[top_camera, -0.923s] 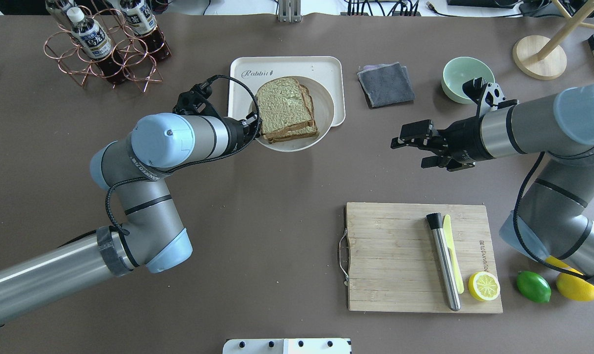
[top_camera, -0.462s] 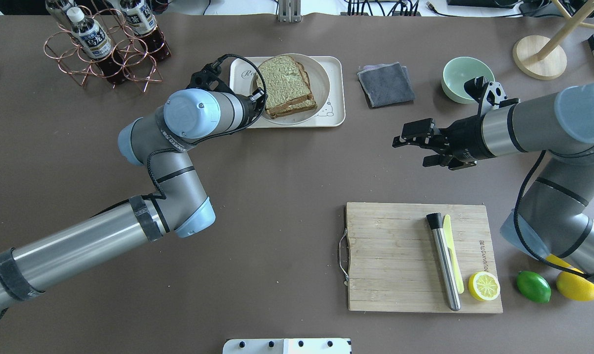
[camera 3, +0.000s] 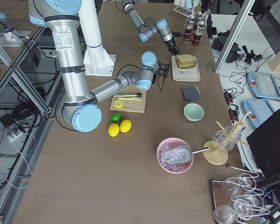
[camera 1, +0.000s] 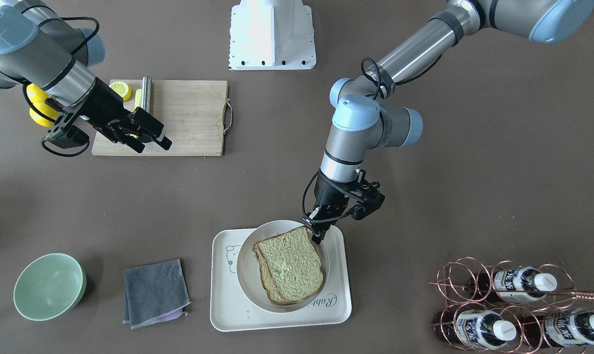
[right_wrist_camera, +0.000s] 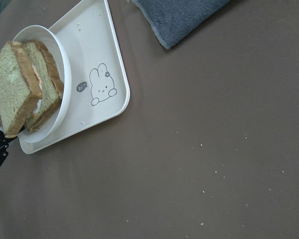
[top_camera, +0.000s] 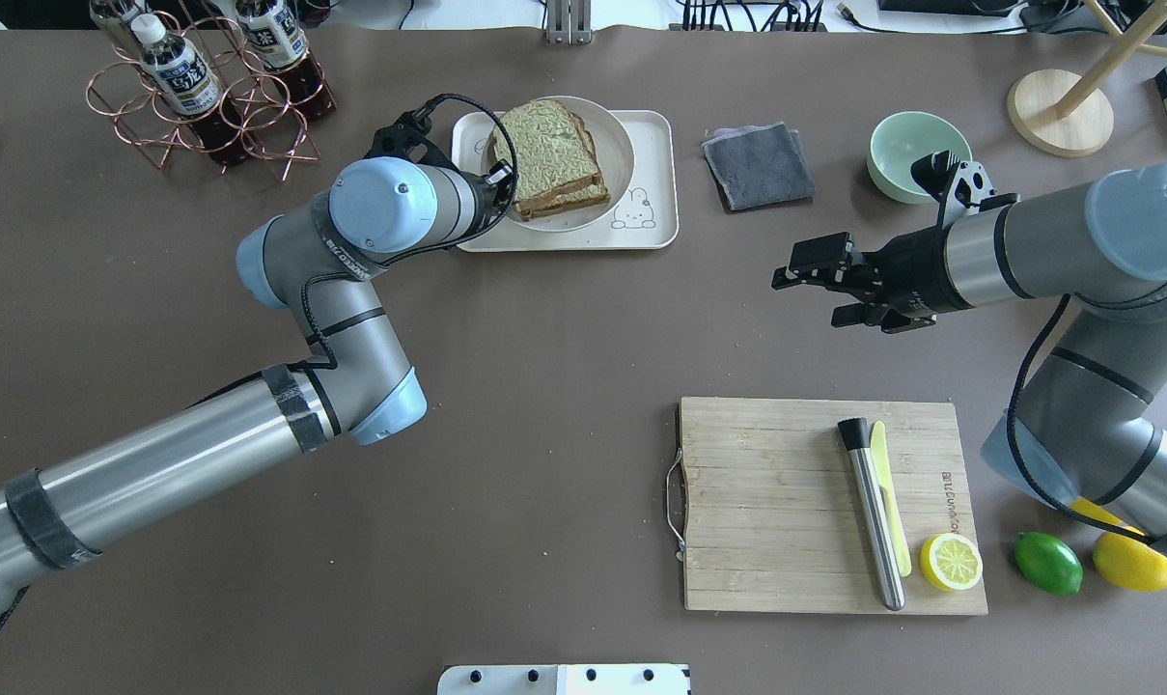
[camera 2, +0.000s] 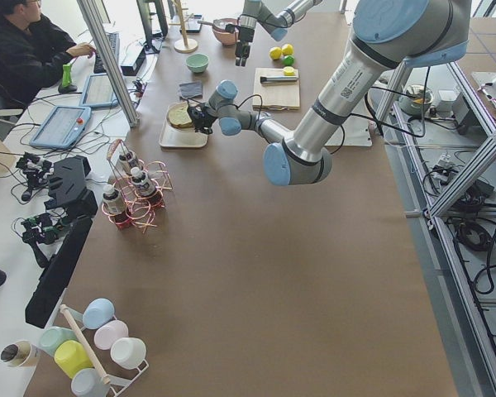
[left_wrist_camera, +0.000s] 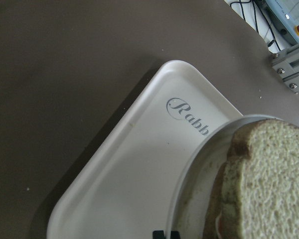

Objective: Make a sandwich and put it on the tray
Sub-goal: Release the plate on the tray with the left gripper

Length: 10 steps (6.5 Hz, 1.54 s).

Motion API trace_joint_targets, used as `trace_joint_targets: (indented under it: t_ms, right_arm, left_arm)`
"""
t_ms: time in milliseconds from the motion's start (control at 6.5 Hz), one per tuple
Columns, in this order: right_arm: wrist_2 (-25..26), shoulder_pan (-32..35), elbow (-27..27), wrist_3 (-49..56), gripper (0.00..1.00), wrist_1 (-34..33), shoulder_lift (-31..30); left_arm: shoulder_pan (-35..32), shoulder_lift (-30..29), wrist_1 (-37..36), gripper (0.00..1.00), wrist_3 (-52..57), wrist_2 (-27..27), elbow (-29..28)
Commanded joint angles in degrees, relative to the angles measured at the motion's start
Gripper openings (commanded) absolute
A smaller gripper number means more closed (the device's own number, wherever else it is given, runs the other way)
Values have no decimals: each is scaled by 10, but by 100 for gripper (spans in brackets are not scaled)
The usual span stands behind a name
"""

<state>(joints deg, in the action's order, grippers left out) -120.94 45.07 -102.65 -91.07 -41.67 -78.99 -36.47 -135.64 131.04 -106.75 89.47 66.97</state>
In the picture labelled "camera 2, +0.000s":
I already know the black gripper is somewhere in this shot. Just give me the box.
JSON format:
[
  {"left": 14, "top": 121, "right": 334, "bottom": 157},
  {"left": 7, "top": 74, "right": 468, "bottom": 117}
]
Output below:
[
  {"left": 188, "top": 105, "right": 215, "bottom": 135},
  {"left": 236, "top": 25, "right": 255, "bottom": 66}
]

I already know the bread slice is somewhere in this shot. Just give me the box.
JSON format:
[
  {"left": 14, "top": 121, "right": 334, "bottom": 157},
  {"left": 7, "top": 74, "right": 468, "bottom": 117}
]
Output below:
[
  {"left": 169, "top": 120, "right": 193, "bottom": 129},
  {"left": 167, "top": 104, "right": 192, "bottom": 121}
]

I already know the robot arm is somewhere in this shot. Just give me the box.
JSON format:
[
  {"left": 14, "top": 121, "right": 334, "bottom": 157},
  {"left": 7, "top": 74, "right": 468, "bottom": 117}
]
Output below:
[
  {"left": 235, "top": 0, "right": 321, "bottom": 66},
  {"left": 187, "top": 0, "right": 471, "bottom": 186}
]

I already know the cream serving tray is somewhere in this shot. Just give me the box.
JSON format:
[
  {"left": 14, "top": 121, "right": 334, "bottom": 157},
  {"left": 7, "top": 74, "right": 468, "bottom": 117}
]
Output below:
[{"left": 159, "top": 103, "right": 207, "bottom": 149}]

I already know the pink bowl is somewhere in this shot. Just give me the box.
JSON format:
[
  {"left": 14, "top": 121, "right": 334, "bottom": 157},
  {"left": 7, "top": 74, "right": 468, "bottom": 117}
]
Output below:
[{"left": 212, "top": 17, "right": 237, "bottom": 45}]

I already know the grey cloth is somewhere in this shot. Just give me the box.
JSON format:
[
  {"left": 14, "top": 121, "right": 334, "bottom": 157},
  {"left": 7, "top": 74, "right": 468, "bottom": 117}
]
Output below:
[{"left": 179, "top": 81, "right": 203, "bottom": 99}]

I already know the yellow lemon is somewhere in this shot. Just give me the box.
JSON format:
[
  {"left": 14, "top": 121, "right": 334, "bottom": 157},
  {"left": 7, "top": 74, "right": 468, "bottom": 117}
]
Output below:
[
  {"left": 281, "top": 43, "right": 294, "bottom": 56},
  {"left": 269, "top": 46, "right": 282, "bottom": 60}
]

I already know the metal ice scoop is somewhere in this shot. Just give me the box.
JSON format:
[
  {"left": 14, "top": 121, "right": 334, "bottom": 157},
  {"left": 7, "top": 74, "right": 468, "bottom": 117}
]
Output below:
[{"left": 197, "top": 18, "right": 229, "bottom": 31}]

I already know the green bowl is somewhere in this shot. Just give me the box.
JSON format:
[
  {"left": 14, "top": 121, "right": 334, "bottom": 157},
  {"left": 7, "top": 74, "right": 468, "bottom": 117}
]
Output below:
[{"left": 186, "top": 54, "right": 209, "bottom": 74}]

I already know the green lime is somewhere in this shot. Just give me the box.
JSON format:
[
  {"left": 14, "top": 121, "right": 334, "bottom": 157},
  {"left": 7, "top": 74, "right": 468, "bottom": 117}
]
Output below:
[{"left": 282, "top": 55, "right": 295, "bottom": 66}]

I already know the half lemon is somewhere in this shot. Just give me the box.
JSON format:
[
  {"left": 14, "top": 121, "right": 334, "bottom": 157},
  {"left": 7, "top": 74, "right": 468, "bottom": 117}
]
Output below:
[{"left": 283, "top": 66, "right": 296, "bottom": 77}]

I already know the wooden mug tree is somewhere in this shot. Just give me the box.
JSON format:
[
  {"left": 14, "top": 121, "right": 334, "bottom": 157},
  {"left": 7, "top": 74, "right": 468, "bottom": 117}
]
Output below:
[{"left": 170, "top": 0, "right": 198, "bottom": 54}]

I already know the wooden cutting board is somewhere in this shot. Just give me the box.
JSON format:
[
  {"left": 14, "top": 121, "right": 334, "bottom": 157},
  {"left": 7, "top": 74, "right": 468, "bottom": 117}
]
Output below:
[{"left": 252, "top": 68, "right": 301, "bottom": 110}]

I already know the tea bottle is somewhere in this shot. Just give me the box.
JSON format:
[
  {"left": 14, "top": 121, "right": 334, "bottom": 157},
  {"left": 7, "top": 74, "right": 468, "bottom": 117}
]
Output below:
[
  {"left": 131, "top": 166, "right": 160, "bottom": 207},
  {"left": 103, "top": 184, "right": 128, "bottom": 229},
  {"left": 118, "top": 151, "right": 141, "bottom": 175}
]

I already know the copper bottle rack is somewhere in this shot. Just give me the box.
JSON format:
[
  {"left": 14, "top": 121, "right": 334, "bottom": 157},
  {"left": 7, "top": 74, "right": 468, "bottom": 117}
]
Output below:
[{"left": 101, "top": 138, "right": 173, "bottom": 232}]

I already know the black monitor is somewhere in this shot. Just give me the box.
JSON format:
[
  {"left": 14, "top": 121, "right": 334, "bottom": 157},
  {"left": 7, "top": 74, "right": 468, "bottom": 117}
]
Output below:
[{"left": 136, "top": 0, "right": 169, "bottom": 55}]

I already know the blue teach pendant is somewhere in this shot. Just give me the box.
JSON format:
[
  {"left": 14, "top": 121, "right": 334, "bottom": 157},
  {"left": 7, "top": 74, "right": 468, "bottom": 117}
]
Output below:
[
  {"left": 79, "top": 74, "right": 118, "bottom": 109},
  {"left": 29, "top": 106, "right": 92, "bottom": 149}
]

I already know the black keyboard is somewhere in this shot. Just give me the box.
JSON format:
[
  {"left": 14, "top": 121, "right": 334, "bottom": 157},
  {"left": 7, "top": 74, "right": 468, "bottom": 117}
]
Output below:
[{"left": 93, "top": 32, "right": 121, "bottom": 74}]

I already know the seated person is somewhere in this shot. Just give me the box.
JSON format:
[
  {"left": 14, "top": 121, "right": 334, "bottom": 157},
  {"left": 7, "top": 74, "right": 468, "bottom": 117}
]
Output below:
[{"left": 0, "top": 1, "right": 96, "bottom": 108}]

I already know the pink cup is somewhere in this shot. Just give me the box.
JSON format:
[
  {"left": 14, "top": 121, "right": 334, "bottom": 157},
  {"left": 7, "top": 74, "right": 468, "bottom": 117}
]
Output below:
[{"left": 93, "top": 319, "right": 129, "bottom": 351}]

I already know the white cup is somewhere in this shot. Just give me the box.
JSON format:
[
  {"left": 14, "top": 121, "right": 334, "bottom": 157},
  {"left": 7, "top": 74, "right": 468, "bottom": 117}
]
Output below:
[{"left": 110, "top": 337, "right": 146, "bottom": 370}]

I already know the green cup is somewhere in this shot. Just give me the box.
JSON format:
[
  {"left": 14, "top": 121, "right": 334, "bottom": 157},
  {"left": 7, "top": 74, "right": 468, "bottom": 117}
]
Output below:
[{"left": 38, "top": 326, "right": 77, "bottom": 356}]

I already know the yellow cup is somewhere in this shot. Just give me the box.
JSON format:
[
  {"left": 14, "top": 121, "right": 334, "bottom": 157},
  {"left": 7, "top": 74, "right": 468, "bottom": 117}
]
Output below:
[{"left": 54, "top": 340, "right": 93, "bottom": 379}]

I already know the light blue cup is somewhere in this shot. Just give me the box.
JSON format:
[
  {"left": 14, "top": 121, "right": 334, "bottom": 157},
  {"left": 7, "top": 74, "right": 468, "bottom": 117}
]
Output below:
[{"left": 71, "top": 368, "right": 109, "bottom": 397}]

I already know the paper cup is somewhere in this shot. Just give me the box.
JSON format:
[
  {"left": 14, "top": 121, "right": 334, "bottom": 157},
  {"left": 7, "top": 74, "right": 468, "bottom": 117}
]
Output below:
[{"left": 0, "top": 340, "right": 41, "bottom": 367}]

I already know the cup rack with handle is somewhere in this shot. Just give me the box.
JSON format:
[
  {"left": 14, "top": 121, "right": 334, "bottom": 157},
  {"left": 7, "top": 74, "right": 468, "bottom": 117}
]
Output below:
[{"left": 60, "top": 304, "right": 150, "bottom": 396}]

